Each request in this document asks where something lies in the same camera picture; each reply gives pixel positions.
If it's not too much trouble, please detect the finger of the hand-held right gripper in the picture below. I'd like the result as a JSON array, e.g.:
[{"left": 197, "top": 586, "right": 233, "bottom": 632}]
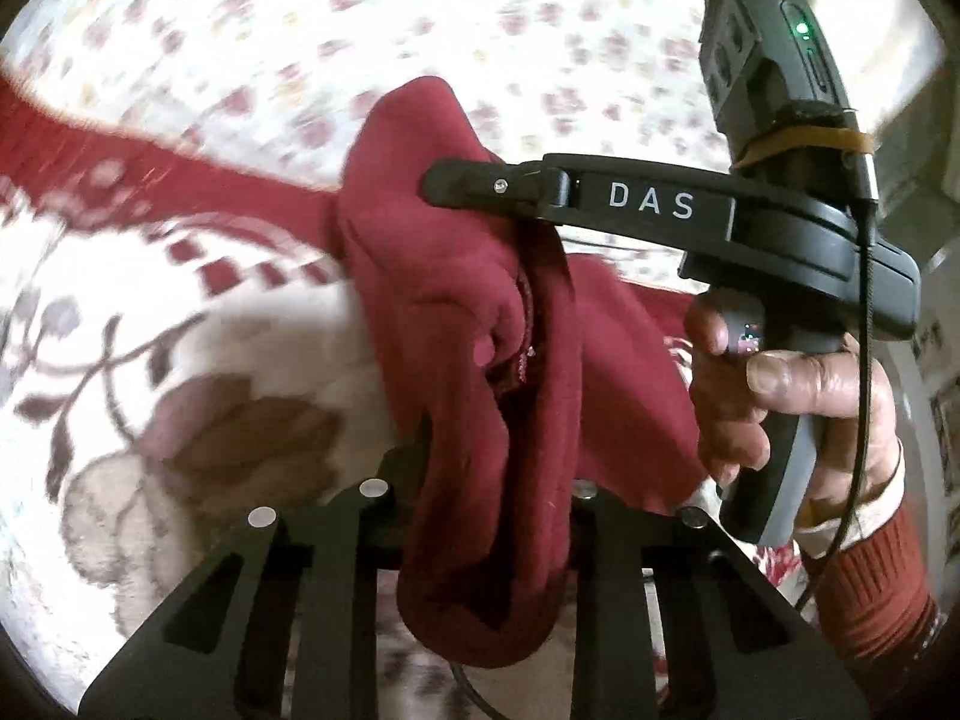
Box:
[{"left": 422, "top": 157, "right": 572, "bottom": 212}]

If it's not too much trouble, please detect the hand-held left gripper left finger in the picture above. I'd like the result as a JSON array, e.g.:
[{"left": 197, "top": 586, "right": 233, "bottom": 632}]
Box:
[{"left": 79, "top": 442, "right": 430, "bottom": 720}]

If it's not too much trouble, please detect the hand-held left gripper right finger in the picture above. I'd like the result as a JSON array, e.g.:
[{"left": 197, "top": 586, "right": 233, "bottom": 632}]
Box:
[{"left": 568, "top": 484, "right": 876, "bottom": 720}]

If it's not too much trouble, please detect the dark red knit sweater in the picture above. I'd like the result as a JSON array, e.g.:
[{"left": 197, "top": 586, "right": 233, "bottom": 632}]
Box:
[{"left": 330, "top": 76, "right": 710, "bottom": 672}]

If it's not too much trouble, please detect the person's right forearm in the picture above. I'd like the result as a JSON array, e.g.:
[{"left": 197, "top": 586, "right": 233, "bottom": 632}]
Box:
[{"left": 791, "top": 487, "right": 950, "bottom": 650}]

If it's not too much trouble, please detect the person's right hand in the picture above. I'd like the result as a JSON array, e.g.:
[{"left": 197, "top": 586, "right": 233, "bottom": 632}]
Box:
[{"left": 684, "top": 291, "right": 902, "bottom": 526}]

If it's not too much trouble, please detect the yellow rubber band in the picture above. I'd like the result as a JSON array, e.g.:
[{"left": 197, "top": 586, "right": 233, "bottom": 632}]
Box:
[{"left": 731, "top": 126, "right": 875, "bottom": 170}]

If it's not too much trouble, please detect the floral blanket with red border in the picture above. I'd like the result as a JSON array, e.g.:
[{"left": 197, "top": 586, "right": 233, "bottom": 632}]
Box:
[{"left": 0, "top": 67, "right": 826, "bottom": 720}]

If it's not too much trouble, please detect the white pink floral bedsheet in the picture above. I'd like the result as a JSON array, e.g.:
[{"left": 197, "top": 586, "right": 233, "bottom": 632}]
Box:
[{"left": 0, "top": 0, "right": 758, "bottom": 293}]

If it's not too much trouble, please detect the black cable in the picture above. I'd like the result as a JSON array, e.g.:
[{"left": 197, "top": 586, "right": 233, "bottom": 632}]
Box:
[
  {"left": 793, "top": 109, "right": 880, "bottom": 616},
  {"left": 448, "top": 660, "right": 520, "bottom": 720}
]

